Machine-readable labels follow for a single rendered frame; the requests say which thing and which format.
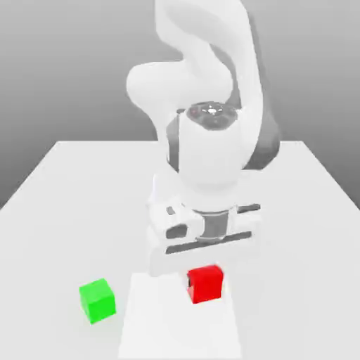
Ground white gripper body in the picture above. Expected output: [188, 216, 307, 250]
[148, 229, 264, 277]

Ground small red cube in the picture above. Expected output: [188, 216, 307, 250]
[186, 264, 224, 305]

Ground small green cube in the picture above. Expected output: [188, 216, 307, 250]
[79, 278, 117, 325]

